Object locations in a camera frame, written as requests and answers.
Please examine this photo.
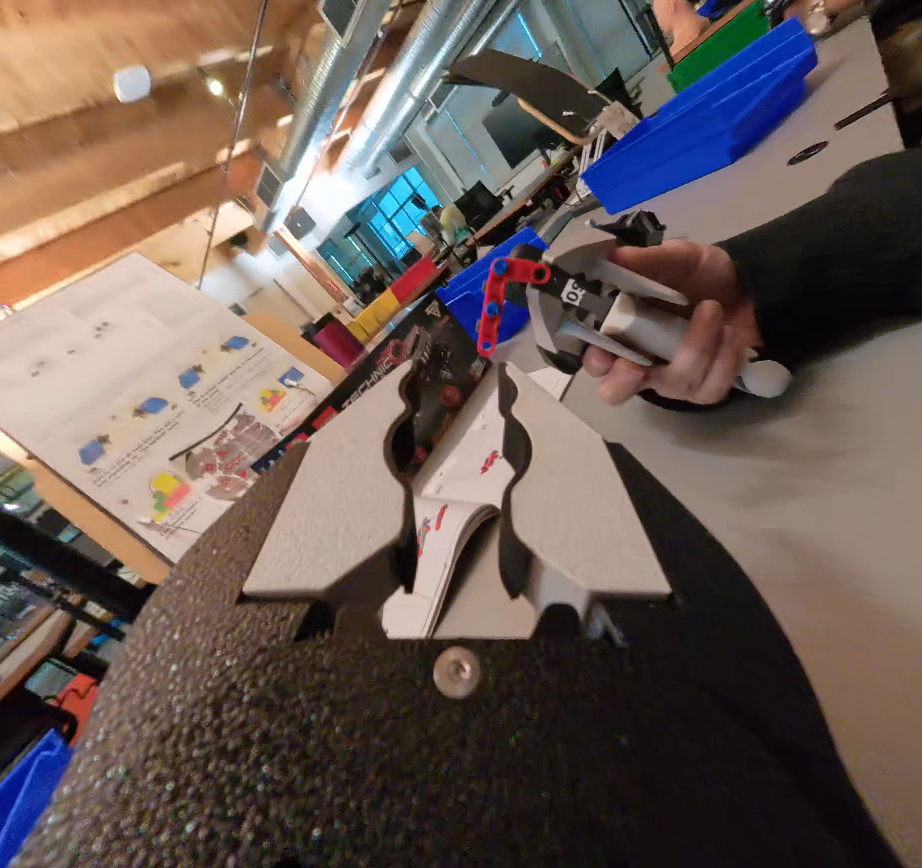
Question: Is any blue storage bin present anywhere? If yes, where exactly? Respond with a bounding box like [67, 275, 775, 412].
[0, 727, 76, 868]

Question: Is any silver ceiling duct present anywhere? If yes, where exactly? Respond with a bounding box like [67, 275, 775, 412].
[335, 0, 566, 177]
[263, 0, 530, 235]

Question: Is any red toy beam assembly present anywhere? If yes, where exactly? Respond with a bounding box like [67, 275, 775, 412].
[475, 257, 553, 359]

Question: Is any black flat bar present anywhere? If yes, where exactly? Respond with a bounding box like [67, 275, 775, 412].
[834, 92, 899, 131]

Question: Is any black shelf rack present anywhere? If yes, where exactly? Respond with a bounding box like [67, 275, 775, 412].
[0, 450, 156, 746]

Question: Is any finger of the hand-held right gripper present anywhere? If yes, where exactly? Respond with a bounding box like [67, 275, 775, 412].
[526, 284, 599, 375]
[504, 232, 629, 307]

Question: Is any person's right hand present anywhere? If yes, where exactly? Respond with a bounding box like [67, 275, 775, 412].
[582, 240, 766, 408]

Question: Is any black toy box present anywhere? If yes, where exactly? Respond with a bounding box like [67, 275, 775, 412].
[251, 292, 499, 476]

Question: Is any wooden board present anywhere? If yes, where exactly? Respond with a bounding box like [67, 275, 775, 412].
[0, 312, 336, 587]

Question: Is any black curved chair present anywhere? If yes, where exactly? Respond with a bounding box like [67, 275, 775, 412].
[441, 49, 615, 147]

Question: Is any dark monitor screen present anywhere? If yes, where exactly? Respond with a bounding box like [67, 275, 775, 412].
[481, 93, 552, 170]

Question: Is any large blue plastic bin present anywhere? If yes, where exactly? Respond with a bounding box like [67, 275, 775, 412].
[578, 16, 820, 215]

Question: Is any orange storage bin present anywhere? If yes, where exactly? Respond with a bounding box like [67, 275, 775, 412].
[49, 672, 100, 743]

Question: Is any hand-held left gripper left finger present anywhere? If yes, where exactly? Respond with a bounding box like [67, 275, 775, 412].
[241, 360, 419, 602]

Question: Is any maroon plastic bin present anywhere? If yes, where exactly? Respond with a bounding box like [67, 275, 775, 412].
[313, 320, 370, 372]

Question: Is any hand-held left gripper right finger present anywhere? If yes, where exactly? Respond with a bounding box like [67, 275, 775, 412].
[497, 362, 674, 613]

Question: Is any white ceiling access point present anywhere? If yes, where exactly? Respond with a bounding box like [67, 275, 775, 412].
[112, 64, 154, 104]

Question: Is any white instruction poster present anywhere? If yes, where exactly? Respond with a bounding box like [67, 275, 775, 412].
[0, 254, 334, 566]

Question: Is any white instruction booklet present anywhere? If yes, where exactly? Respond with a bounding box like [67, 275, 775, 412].
[380, 367, 575, 640]

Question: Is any yellow plastic bin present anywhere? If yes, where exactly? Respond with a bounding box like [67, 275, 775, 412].
[347, 288, 404, 344]

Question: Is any small blue plastic bin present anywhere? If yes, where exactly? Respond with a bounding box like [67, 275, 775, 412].
[435, 225, 552, 345]

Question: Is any person's right forearm black sleeve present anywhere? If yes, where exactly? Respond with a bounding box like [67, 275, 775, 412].
[716, 149, 922, 373]

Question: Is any green plastic bin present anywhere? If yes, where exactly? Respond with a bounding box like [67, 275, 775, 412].
[666, 0, 772, 94]

